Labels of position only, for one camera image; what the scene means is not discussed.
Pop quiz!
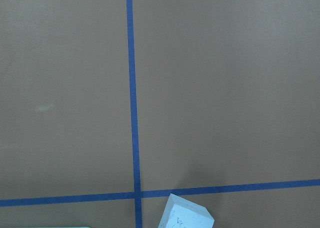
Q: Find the brown paper table cover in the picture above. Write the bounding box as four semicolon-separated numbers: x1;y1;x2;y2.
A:
0;0;320;227

